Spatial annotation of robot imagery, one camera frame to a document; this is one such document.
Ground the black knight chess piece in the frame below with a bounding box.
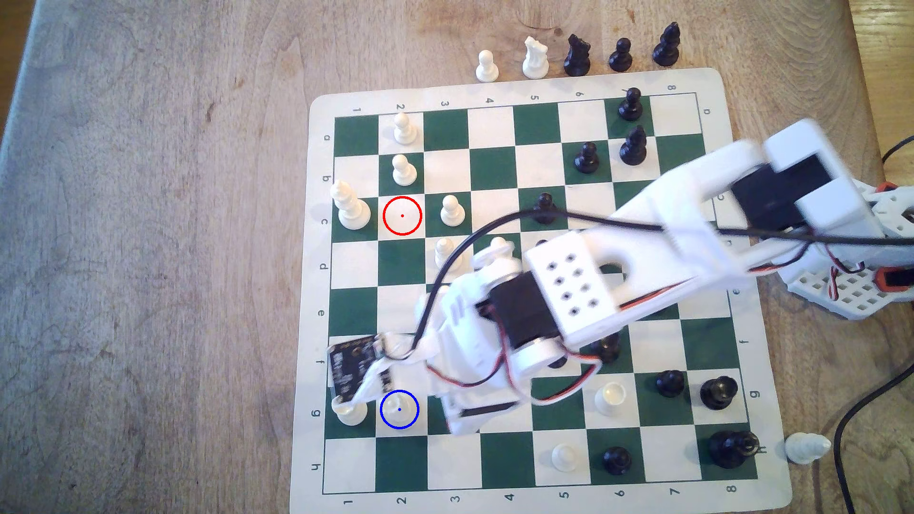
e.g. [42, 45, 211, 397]
[563, 33, 592, 78]

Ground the red white black servo wire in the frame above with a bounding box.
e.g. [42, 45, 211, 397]
[427, 307, 605, 409]

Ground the black bishop chess piece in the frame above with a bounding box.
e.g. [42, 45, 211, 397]
[652, 22, 681, 68]
[619, 126, 648, 167]

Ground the white rook chess piece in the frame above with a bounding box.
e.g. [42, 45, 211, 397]
[595, 383, 628, 418]
[333, 400, 368, 427]

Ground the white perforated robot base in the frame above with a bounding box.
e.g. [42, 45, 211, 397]
[778, 178, 914, 320]

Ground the thick black cable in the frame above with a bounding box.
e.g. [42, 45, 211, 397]
[833, 367, 914, 514]

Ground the white knight chess piece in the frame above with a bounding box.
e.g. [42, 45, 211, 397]
[522, 36, 550, 80]

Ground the black king chess piece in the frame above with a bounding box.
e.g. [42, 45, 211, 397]
[708, 430, 760, 470]

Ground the green and white chess mat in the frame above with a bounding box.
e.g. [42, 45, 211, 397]
[289, 68, 794, 514]

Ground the thin black camera cable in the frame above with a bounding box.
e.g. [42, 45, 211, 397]
[386, 208, 914, 358]

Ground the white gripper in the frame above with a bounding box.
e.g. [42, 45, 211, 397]
[353, 258, 534, 437]

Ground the white queen chess piece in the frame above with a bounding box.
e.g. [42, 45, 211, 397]
[386, 395, 419, 428]

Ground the black camera circuit board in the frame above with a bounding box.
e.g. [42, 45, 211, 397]
[327, 336, 383, 398]

